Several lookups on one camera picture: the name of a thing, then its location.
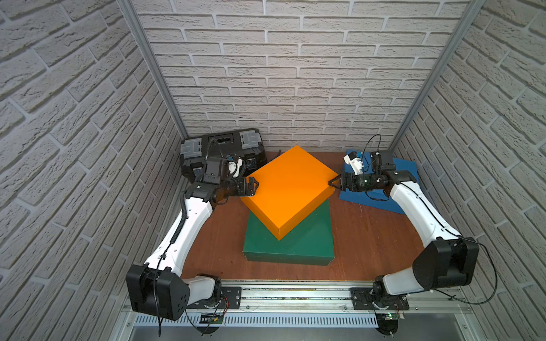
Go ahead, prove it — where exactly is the blue shoebox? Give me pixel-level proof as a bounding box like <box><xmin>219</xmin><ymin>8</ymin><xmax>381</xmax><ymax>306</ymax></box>
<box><xmin>338</xmin><ymin>149</ymin><xmax>419</xmax><ymax>215</ymax></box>

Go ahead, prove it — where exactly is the orange shoebox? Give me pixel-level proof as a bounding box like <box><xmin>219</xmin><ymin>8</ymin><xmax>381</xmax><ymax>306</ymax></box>
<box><xmin>242</xmin><ymin>146</ymin><xmax>337</xmax><ymax>240</ymax></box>

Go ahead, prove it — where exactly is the green shoebox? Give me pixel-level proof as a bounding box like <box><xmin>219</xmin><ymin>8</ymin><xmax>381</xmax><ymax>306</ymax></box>
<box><xmin>243</xmin><ymin>200</ymin><xmax>335</xmax><ymax>266</ymax></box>

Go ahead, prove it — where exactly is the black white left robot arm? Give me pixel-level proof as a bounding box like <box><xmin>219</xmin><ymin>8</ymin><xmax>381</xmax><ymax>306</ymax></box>
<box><xmin>126</xmin><ymin>154</ymin><xmax>259</xmax><ymax>321</ymax></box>

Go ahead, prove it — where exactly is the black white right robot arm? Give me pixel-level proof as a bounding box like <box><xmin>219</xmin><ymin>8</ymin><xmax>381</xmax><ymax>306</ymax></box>
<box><xmin>328</xmin><ymin>151</ymin><xmax>480</xmax><ymax>310</ymax></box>

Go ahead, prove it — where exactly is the black grey toolbox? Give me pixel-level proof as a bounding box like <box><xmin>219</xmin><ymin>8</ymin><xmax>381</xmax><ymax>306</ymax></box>
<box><xmin>180</xmin><ymin>128</ymin><xmax>268</xmax><ymax>183</ymax></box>

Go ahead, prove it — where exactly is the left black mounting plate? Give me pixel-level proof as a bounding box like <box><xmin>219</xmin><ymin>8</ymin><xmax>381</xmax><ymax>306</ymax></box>
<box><xmin>187</xmin><ymin>286</ymin><xmax>242</xmax><ymax>311</ymax></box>

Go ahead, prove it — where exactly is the black mounting plate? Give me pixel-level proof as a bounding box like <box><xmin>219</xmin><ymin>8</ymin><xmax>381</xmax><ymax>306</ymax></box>
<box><xmin>350</xmin><ymin>287</ymin><xmax>410</xmax><ymax>311</ymax></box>
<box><xmin>187</xmin><ymin>286</ymin><xmax>242</xmax><ymax>311</ymax></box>

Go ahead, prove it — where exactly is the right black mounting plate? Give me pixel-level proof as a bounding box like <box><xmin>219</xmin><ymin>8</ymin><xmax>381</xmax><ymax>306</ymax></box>
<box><xmin>350</xmin><ymin>287</ymin><xmax>410</xmax><ymax>311</ymax></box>

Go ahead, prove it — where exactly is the left green circuit board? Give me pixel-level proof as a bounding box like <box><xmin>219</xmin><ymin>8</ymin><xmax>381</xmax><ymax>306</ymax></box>
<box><xmin>199</xmin><ymin>313</ymin><xmax>224</xmax><ymax>325</ymax></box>

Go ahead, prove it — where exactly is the green circuit board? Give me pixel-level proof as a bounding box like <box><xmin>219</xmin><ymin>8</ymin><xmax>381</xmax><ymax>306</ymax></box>
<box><xmin>199</xmin><ymin>313</ymin><xmax>224</xmax><ymax>325</ymax></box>
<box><xmin>379</xmin><ymin>312</ymin><xmax>405</xmax><ymax>321</ymax></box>

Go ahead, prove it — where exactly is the right green circuit board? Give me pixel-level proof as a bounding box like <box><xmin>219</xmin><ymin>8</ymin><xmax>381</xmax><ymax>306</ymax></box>
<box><xmin>379</xmin><ymin>312</ymin><xmax>405</xmax><ymax>321</ymax></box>

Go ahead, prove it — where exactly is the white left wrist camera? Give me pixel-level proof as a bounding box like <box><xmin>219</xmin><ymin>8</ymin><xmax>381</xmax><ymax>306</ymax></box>
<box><xmin>228</xmin><ymin>157</ymin><xmax>244</xmax><ymax>178</ymax></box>

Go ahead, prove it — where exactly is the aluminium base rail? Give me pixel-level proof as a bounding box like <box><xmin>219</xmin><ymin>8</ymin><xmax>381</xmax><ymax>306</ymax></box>
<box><xmin>121</xmin><ymin>279</ymin><xmax>474</xmax><ymax>329</ymax></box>

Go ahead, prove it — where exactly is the right aluminium corner post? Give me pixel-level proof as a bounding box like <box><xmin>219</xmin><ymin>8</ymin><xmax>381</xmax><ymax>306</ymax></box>
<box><xmin>388</xmin><ymin>0</ymin><xmax>486</xmax><ymax>151</ymax></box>

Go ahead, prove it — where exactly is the aluminium corner post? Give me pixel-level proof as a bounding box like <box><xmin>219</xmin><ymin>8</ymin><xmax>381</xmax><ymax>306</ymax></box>
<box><xmin>118</xmin><ymin>0</ymin><xmax>189</xmax><ymax>138</ymax></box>
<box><xmin>388</xmin><ymin>0</ymin><xmax>486</xmax><ymax>151</ymax></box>

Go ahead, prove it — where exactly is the left aluminium corner post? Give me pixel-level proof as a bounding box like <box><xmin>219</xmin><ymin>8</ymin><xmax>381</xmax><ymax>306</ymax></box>
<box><xmin>118</xmin><ymin>0</ymin><xmax>189</xmax><ymax>138</ymax></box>

